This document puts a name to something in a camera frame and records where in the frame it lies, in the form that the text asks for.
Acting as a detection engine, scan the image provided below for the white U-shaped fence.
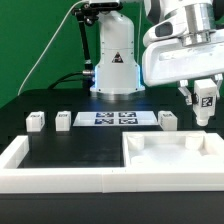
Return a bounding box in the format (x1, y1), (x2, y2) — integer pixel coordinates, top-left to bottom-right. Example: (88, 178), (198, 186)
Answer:
(0, 136), (224, 194)

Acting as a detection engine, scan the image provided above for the white square table top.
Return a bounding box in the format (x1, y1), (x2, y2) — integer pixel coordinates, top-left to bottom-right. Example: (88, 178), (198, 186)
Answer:
(122, 131), (224, 173)

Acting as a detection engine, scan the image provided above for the white sheet with tags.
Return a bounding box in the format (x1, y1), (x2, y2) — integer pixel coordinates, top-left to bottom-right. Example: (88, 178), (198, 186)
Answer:
(73, 111), (158, 126)

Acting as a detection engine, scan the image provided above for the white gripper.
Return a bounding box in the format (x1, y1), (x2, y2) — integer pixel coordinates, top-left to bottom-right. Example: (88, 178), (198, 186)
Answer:
(142, 22), (224, 105)

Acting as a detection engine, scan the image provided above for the black cable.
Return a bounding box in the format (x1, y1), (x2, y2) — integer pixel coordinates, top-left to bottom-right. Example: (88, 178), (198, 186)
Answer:
(48, 72), (85, 90)

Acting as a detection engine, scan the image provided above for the white cable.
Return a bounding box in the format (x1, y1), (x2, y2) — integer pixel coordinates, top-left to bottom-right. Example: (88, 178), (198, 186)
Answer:
(17, 0), (88, 97)

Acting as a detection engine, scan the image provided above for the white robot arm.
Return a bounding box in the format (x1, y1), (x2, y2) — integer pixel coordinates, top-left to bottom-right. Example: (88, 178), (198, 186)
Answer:
(89, 0), (224, 98)

